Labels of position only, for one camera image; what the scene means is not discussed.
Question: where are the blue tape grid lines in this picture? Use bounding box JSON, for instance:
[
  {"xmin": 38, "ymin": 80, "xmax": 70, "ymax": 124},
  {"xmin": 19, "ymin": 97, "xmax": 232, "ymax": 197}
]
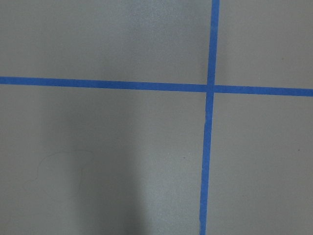
[{"xmin": 0, "ymin": 0, "xmax": 313, "ymax": 235}]

